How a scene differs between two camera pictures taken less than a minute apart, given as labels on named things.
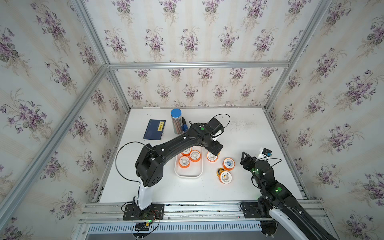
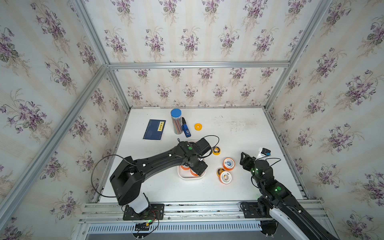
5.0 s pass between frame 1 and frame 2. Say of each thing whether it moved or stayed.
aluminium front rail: stayed
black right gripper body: stayed
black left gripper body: moved
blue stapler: stayed
